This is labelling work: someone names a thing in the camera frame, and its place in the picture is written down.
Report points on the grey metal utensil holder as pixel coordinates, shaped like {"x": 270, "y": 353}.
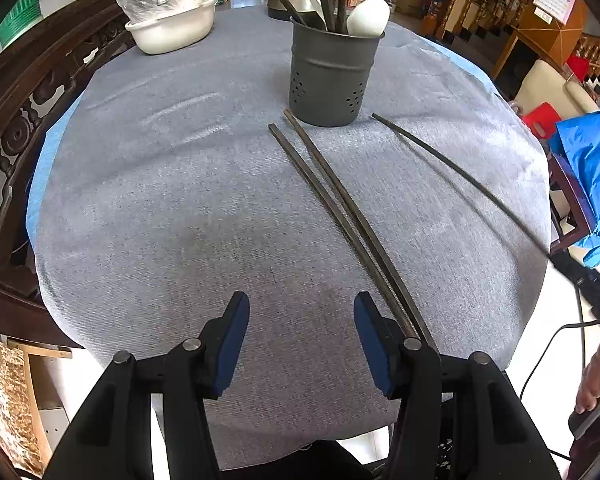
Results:
{"x": 330, "y": 80}

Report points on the blue underlay cloth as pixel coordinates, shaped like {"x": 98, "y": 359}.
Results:
{"x": 45, "y": 160}

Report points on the dark carved wooden bench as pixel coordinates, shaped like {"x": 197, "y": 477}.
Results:
{"x": 10, "y": 110}

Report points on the green thermos jug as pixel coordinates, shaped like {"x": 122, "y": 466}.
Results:
{"x": 22, "y": 15}

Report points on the red plastic chair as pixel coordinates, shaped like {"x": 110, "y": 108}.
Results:
{"x": 541, "y": 120}

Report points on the white plastic basin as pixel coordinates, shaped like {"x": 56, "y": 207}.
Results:
{"x": 170, "y": 35}

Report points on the cream chair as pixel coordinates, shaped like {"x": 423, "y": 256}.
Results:
{"x": 545, "y": 85}

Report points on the dark wooden chair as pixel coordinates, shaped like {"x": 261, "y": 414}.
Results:
{"x": 572, "y": 210}

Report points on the thin black chopstick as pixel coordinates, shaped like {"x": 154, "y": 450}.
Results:
{"x": 455, "y": 170}

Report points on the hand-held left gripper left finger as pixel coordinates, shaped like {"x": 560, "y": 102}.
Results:
{"x": 230, "y": 342}

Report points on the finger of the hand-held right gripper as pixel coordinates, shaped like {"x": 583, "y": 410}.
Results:
{"x": 575, "y": 277}

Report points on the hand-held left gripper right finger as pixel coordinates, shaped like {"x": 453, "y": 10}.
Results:
{"x": 375, "y": 342}

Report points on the grey tablecloth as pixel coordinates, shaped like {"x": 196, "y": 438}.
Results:
{"x": 230, "y": 210}

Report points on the wooden staircase railing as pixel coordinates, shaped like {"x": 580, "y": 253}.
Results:
{"x": 480, "y": 5}

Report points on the speckled beige cushion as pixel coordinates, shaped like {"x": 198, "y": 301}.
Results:
{"x": 10, "y": 400}

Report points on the blue plastic bag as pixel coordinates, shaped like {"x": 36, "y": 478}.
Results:
{"x": 595, "y": 170}

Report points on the person's right hand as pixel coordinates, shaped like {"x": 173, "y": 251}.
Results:
{"x": 597, "y": 375}

